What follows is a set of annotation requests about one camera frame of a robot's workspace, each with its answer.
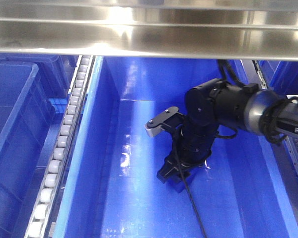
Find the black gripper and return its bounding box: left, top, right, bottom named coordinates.
left=156, top=117, right=219, bottom=183

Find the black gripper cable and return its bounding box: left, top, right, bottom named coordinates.
left=172, top=123, right=209, bottom=238

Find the blue target bin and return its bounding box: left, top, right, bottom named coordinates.
left=54, top=57, right=298, bottom=238

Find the blue plastic block part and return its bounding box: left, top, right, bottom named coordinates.
left=167, top=161, right=211, bottom=193

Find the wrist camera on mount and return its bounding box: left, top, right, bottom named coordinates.
left=145, top=106, right=185, bottom=137

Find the blue bin left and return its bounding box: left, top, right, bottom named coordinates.
left=0, top=54, right=78, bottom=238

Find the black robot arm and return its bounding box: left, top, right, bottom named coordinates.
left=156, top=60, right=298, bottom=182

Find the steel shelf beam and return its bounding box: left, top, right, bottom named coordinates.
left=0, top=0, right=298, bottom=61

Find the white roller track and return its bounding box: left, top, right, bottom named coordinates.
left=24, top=55, right=97, bottom=238

